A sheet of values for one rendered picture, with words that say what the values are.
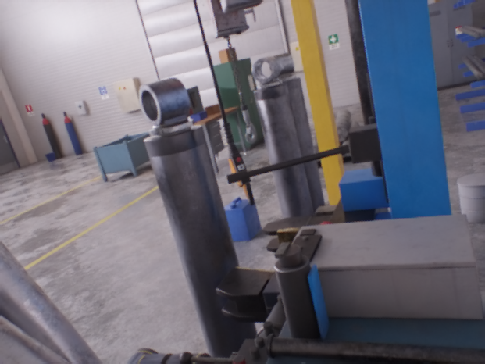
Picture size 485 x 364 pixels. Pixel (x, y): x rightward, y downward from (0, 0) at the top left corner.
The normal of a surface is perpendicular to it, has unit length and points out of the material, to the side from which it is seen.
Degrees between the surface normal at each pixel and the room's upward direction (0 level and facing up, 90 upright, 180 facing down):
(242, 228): 90
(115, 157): 90
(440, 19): 90
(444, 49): 90
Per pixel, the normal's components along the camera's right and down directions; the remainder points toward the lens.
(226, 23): 0.16, 0.24
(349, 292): -0.34, 0.33
